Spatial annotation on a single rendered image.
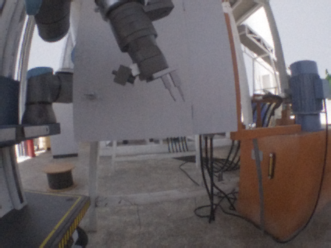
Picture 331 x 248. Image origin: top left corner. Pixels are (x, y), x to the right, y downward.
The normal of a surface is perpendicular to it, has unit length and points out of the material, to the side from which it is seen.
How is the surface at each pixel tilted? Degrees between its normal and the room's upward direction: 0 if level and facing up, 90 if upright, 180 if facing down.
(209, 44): 90
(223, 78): 90
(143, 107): 90
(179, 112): 90
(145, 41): 107
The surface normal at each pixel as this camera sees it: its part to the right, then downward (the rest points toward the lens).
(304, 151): 0.25, 0.02
